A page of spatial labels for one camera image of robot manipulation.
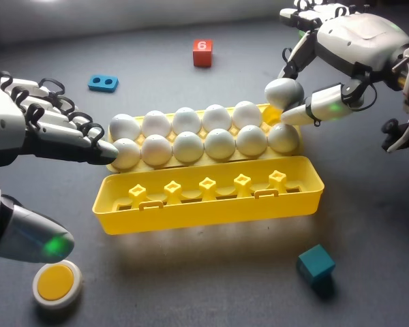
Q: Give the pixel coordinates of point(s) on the yellow egg carton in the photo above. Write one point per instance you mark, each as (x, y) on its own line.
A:
(208, 211)

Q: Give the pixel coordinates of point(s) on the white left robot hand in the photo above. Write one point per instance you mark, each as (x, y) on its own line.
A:
(3, 129)

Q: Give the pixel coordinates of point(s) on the grey table cloth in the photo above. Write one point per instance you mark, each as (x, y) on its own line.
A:
(204, 289)

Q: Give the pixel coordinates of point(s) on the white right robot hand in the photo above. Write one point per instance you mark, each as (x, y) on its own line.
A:
(358, 41)

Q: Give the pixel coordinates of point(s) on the egg half with yellow yolk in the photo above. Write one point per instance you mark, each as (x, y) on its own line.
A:
(57, 284)

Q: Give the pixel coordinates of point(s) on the white backdrop sheet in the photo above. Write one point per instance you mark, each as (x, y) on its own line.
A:
(122, 17)

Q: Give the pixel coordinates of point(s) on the blue block with two holes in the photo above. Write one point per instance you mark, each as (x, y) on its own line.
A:
(103, 83)

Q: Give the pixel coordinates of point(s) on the white toy egg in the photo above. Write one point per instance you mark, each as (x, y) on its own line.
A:
(283, 138)
(251, 140)
(188, 146)
(155, 123)
(186, 120)
(127, 155)
(247, 114)
(155, 150)
(281, 92)
(216, 117)
(123, 126)
(219, 143)

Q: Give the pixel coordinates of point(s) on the teal cube block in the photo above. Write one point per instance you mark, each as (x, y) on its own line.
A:
(315, 265)

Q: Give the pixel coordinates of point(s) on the red number cube block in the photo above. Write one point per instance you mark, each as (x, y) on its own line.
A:
(202, 52)

